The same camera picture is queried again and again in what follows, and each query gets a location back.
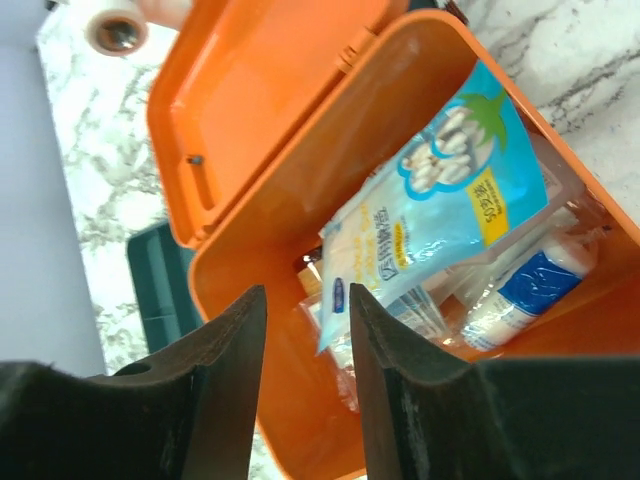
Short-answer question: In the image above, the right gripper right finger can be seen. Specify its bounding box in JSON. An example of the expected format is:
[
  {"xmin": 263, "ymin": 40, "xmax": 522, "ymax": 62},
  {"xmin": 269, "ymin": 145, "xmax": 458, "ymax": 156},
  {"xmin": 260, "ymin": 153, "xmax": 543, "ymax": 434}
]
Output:
[{"xmin": 350, "ymin": 284, "xmax": 639, "ymax": 479}]

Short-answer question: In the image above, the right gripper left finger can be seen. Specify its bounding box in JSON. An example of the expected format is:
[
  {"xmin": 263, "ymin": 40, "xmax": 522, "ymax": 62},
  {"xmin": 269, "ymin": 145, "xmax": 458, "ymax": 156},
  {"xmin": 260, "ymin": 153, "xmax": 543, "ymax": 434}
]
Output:
[{"xmin": 1, "ymin": 286, "xmax": 267, "ymax": 479}]

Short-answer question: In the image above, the blue white wipe packet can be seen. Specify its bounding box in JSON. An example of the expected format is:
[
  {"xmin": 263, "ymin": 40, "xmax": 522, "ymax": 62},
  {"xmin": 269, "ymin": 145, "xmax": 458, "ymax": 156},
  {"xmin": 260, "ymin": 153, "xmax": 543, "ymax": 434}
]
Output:
[{"xmin": 389, "ymin": 287, "xmax": 446, "ymax": 339}]

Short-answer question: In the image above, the brown medicine bottle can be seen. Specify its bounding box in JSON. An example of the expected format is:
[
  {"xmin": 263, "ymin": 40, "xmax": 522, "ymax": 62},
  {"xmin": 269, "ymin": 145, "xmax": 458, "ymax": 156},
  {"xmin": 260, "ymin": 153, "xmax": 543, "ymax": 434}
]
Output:
[{"xmin": 294, "ymin": 246, "xmax": 322, "ymax": 296}]

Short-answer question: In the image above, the blue-labelled bandage roll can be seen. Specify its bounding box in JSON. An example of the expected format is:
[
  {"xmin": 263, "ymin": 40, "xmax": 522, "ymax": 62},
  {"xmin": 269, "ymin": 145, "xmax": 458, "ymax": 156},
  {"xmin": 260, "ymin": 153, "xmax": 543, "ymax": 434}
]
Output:
[{"xmin": 460, "ymin": 233, "xmax": 596, "ymax": 352}]

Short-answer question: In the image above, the blue cotton swab bag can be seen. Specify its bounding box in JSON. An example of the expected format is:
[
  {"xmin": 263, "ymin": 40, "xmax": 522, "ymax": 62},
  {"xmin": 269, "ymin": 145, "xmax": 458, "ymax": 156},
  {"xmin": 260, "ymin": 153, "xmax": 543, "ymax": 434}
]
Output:
[{"xmin": 317, "ymin": 63, "xmax": 548, "ymax": 350}]

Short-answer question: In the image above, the orange medicine kit box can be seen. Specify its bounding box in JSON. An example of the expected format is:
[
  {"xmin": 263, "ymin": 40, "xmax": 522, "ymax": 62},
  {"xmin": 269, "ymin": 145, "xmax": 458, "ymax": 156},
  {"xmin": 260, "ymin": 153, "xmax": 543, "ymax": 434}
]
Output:
[{"xmin": 147, "ymin": 1, "xmax": 639, "ymax": 479}]

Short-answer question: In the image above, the teal divided tray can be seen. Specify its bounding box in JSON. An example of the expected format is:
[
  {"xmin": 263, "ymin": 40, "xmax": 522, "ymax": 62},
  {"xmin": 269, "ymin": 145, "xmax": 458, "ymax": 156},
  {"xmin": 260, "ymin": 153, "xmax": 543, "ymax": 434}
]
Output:
[{"xmin": 126, "ymin": 221, "xmax": 203, "ymax": 353}]

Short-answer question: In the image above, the white PVC pipe frame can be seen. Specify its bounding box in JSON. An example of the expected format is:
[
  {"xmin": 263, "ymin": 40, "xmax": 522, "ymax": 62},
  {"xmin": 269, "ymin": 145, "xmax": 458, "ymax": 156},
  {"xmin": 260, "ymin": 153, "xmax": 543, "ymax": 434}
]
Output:
[{"xmin": 44, "ymin": 0, "xmax": 194, "ymax": 57}]

